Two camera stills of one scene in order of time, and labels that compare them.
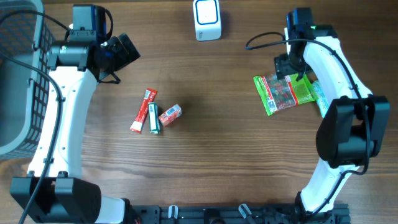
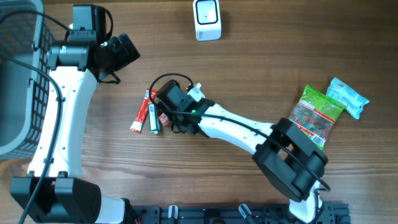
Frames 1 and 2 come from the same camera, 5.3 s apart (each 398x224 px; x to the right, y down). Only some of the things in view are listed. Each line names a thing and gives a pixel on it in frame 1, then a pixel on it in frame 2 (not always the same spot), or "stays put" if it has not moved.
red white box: [139, 118] stays put
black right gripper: [282, 68] → [178, 125]
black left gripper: [125, 58] stays put
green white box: [154, 118] stays put
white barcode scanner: [207, 20] stays put
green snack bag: [278, 94] → [316, 113]
